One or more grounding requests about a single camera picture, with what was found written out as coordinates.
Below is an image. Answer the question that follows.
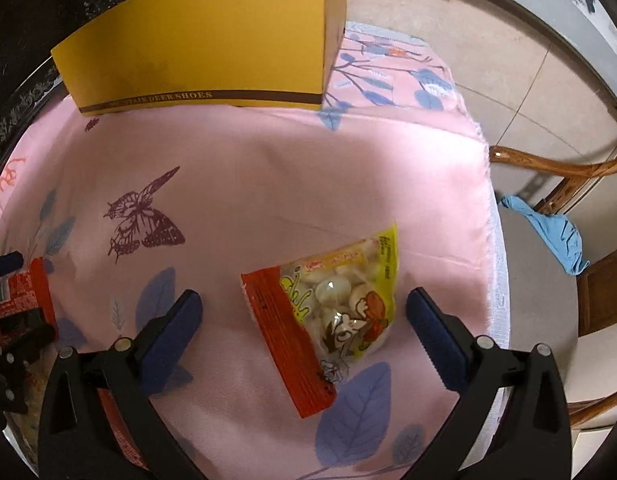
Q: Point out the yellow cardboard box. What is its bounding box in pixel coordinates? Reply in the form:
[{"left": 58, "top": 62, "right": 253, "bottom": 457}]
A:
[{"left": 51, "top": 0, "right": 348, "bottom": 117}]

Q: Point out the dark carved wooden furniture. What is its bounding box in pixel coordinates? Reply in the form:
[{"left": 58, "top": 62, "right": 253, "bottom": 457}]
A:
[{"left": 0, "top": 0, "right": 154, "bottom": 196}]

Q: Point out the large framed ink painting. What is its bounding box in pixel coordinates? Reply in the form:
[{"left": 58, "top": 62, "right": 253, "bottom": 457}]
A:
[{"left": 453, "top": 0, "right": 617, "bottom": 111}]

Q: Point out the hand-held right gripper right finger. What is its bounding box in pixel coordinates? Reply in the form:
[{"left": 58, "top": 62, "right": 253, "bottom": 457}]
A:
[{"left": 403, "top": 287, "right": 574, "bottom": 480}]

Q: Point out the pink printed tablecloth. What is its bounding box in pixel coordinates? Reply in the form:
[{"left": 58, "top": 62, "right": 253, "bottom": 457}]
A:
[{"left": 0, "top": 20, "right": 511, "bottom": 480}]

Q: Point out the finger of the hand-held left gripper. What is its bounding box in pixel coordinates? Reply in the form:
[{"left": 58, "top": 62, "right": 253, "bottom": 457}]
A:
[
  {"left": 0, "top": 310, "right": 56, "bottom": 413},
  {"left": 0, "top": 253, "right": 25, "bottom": 280}
]

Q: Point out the red snack packet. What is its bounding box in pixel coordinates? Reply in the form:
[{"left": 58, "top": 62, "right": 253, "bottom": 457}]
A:
[{"left": 0, "top": 257, "right": 139, "bottom": 466}]

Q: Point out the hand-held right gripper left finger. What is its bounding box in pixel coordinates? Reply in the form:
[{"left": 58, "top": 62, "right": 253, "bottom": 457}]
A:
[{"left": 37, "top": 289, "right": 209, "bottom": 480}]

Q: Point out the yellow red candy packet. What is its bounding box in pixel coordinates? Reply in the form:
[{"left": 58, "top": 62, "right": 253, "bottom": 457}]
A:
[{"left": 240, "top": 220, "right": 400, "bottom": 420}]

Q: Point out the wooden chair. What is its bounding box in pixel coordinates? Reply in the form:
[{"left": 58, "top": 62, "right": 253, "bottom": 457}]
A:
[{"left": 488, "top": 105, "right": 617, "bottom": 431}]

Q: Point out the blue cloth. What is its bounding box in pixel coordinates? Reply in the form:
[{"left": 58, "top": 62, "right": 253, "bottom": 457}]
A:
[{"left": 498, "top": 194, "right": 591, "bottom": 276}]

